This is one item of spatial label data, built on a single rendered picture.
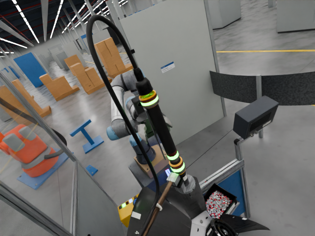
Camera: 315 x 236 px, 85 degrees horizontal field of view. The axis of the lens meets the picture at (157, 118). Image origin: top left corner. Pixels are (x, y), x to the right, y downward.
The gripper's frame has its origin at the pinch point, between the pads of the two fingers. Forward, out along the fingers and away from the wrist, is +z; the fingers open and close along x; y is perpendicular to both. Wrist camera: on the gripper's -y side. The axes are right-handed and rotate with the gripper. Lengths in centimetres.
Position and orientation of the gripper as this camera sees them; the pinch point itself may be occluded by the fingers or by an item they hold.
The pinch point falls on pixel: (157, 130)
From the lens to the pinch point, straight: 55.2
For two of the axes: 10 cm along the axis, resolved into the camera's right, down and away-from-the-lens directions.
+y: 3.4, 7.9, 5.1
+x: -8.6, 4.8, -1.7
